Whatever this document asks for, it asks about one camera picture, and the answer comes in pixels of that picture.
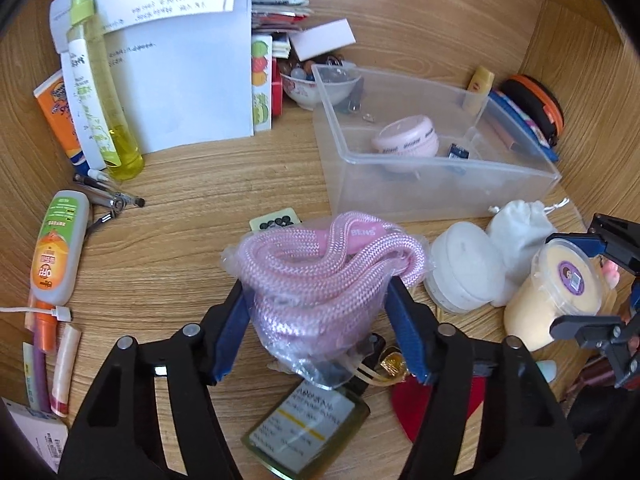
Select pink rope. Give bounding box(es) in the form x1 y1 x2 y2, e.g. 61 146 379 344
221 210 431 392

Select yellow spray bottle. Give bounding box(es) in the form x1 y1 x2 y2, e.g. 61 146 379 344
66 0 145 181

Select clear plastic box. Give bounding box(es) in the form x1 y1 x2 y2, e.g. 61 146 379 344
311 63 563 224

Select pink round jar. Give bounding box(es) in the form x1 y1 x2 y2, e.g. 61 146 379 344
371 116 441 162

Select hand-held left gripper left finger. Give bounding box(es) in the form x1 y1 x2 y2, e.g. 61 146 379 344
57 277 251 480

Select stack of cards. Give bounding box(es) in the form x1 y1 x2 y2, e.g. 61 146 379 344
251 0 314 37

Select ceramic bowl of beads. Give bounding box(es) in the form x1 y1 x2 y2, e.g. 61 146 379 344
279 60 364 112

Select white round jar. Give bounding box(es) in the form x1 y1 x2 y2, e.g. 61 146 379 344
425 222 507 316

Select white cardboard box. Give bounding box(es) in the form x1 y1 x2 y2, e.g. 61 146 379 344
0 396 69 474

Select clear pen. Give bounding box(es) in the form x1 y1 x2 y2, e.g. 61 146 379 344
73 174 146 209

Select white paper sheets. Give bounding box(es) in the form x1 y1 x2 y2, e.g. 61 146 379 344
49 0 255 156

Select green mahjong tile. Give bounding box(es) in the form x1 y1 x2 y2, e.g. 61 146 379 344
249 212 303 234

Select white usb cable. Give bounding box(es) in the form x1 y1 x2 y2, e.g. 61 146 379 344
0 304 72 322

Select small yellow bottle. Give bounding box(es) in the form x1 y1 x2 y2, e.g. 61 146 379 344
462 65 495 112

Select orange black zip case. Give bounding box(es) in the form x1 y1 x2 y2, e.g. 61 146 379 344
501 74 565 149

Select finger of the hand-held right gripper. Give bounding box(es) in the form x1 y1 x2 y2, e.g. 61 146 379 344
545 214 640 277
549 307 640 391

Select blue pencil pouch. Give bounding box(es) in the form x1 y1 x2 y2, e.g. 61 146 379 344
487 90 560 163

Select wooden desktop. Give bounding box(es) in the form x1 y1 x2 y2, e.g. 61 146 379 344
0 0 640 480

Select yellow jar with purple label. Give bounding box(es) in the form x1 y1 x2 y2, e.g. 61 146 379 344
503 238 607 353

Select orange sunscreen tube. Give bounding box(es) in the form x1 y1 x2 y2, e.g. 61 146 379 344
33 70 92 172

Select yellow labelled glass bottle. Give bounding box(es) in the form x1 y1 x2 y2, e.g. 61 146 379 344
242 379 372 477

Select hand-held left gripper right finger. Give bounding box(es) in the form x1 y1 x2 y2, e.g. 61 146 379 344
384 276 583 480

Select white drawstring pouch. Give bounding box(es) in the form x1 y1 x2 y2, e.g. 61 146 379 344
486 197 571 307

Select red box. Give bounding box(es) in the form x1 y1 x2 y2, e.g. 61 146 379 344
271 57 285 119

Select green orange repellent bottle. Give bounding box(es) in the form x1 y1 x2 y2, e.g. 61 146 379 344
30 190 91 307

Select purple pen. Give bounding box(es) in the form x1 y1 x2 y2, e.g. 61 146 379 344
30 344 52 412

